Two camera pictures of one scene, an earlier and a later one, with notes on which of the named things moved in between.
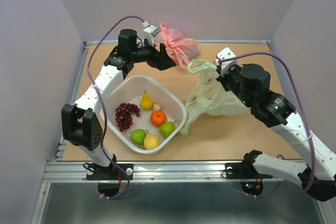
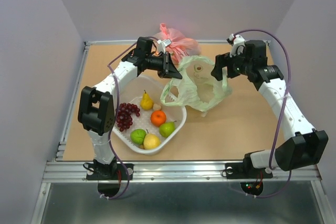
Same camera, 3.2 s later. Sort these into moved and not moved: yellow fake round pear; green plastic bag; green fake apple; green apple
Moved: green plastic bag
Not moved: green fake apple; yellow fake round pear; green apple
